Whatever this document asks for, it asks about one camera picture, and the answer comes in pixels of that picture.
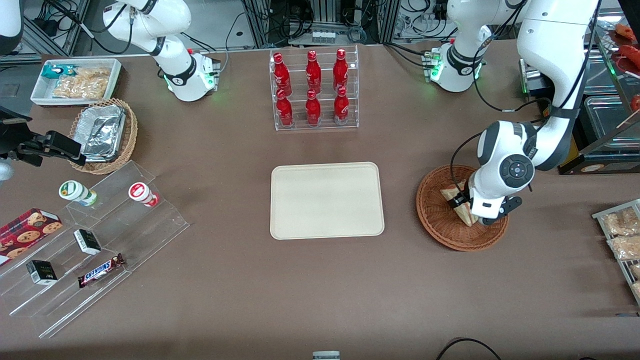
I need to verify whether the dark grey flat panel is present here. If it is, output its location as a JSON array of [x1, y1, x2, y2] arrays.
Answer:
[[0, 65, 43, 121]]

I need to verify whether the red sausage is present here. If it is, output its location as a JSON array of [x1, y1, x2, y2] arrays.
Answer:
[[615, 22, 640, 42], [619, 44, 640, 66]]

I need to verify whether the teal snack packet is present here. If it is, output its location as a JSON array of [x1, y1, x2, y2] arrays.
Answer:
[[41, 64, 80, 81]]

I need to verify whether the black food warmer case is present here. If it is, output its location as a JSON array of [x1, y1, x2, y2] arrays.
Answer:
[[520, 7, 640, 176]]

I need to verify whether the red cookie box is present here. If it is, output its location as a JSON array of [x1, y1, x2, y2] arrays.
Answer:
[[0, 208, 64, 267]]

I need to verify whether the round brown wicker basket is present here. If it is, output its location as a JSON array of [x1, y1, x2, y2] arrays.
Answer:
[[416, 164, 510, 252]]

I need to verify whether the tray of packaged snacks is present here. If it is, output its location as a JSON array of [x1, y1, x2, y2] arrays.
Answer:
[[592, 199, 640, 307]]

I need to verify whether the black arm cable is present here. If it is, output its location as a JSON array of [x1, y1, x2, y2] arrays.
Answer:
[[449, 0, 601, 193]]

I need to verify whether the white rectangular bin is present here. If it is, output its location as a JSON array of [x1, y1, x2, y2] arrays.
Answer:
[[30, 58, 123, 107]]

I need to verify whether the small black white box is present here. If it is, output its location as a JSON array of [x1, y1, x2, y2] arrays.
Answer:
[[73, 228, 102, 256], [26, 259, 59, 286]]

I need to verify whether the red cola bottle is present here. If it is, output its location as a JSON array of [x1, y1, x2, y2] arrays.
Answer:
[[273, 52, 293, 96], [333, 48, 349, 92], [305, 89, 322, 127], [306, 50, 322, 93], [334, 86, 350, 126], [276, 89, 295, 127]]

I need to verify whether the black cable loop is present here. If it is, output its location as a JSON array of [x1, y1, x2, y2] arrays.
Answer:
[[436, 338, 502, 360]]

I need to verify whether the triangular sandwich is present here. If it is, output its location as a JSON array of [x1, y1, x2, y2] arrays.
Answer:
[[440, 181, 481, 227]]

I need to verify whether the aluminium foil tray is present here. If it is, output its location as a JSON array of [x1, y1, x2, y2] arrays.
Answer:
[[80, 104, 127, 163]]

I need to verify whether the green lid cup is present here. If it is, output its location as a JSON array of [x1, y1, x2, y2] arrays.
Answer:
[[58, 180, 98, 207]]

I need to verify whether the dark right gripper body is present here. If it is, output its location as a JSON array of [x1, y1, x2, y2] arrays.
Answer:
[[0, 106, 38, 156]]

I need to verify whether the snickers chocolate bar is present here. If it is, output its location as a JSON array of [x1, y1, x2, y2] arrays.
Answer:
[[77, 253, 126, 289]]

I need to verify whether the oval tan wicker basket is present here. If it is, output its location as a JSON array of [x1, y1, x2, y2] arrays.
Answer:
[[69, 98, 139, 176]]

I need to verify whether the beige rectangular tray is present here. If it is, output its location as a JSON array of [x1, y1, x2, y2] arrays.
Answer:
[[270, 161, 386, 241]]

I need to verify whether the clear bag of crackers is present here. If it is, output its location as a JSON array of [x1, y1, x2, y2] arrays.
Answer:
[[52, 67, 112, 100]]

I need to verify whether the steel food pan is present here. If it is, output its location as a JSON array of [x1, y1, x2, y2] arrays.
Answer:
[[582, 49, 618, 95], [582, 95, 640, 151]]

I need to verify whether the clear acrylic stepped shelf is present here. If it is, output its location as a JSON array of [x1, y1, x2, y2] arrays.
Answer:
[[0, 160, 191, 339]]

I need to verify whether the red lid cup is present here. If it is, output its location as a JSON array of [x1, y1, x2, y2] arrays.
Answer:
[[128, 182, 161, 208]]

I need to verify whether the clear acrylic bottle rack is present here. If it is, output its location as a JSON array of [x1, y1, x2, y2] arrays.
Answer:
[[269, 45, 360, 132]]

